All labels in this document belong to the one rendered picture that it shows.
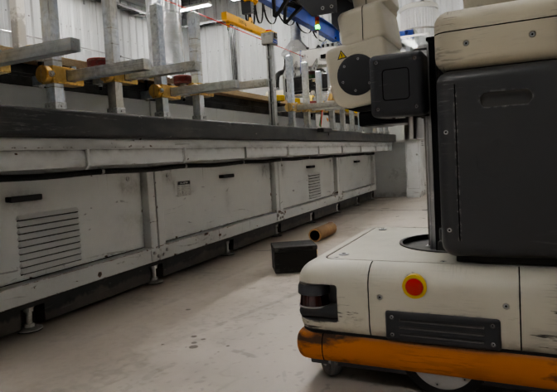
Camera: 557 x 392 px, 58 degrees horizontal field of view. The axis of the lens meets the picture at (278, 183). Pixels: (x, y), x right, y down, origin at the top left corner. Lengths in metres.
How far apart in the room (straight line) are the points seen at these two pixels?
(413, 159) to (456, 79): 4.62
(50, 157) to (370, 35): 0.97
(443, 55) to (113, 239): 1.48
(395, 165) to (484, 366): 4.85
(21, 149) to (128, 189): 0.72
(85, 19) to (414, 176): 8.60
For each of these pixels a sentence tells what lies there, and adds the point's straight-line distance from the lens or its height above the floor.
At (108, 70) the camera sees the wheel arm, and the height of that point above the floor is 0.80.
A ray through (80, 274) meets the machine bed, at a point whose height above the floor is 0.14.
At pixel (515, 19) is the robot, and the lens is 1.13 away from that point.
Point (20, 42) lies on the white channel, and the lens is 2.86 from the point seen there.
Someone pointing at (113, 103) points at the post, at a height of 0.74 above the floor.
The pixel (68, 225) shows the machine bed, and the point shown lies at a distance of 1.97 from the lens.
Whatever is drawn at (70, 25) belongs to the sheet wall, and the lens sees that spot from 11.96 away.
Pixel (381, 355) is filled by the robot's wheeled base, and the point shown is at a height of 0.09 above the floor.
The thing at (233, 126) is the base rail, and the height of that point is 0.68.
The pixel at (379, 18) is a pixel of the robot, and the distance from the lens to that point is 1.35.
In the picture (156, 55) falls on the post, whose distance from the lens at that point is 2.04.
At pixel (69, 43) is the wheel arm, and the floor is 0.81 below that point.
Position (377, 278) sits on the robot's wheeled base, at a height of 0.25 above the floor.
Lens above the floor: 0.53
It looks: 3 degrees down
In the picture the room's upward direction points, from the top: 3 degrees counter-clockwise
